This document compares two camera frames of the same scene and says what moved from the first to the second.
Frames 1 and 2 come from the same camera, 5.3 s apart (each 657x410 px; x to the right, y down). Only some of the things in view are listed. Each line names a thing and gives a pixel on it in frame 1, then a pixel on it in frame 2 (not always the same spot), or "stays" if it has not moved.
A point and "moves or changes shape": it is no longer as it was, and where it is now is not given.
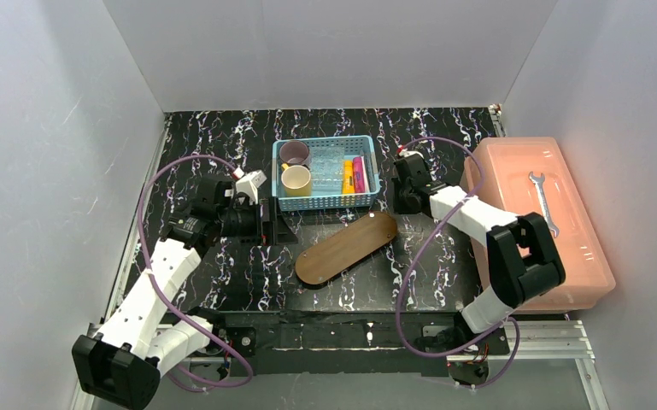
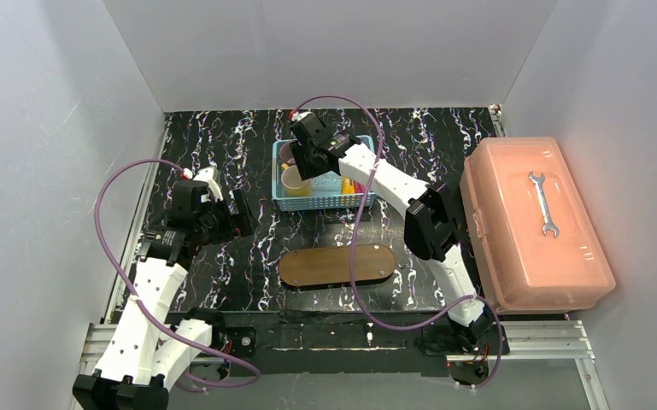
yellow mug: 296,180 stays
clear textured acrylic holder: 326,165 stays
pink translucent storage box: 530,174 stays
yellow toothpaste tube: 349,186 stays
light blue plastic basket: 354,146 stays
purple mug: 295,152 stays
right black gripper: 406,189 → 310,159
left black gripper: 266,221 → 235,213
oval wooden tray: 349,247 moves or changes shape
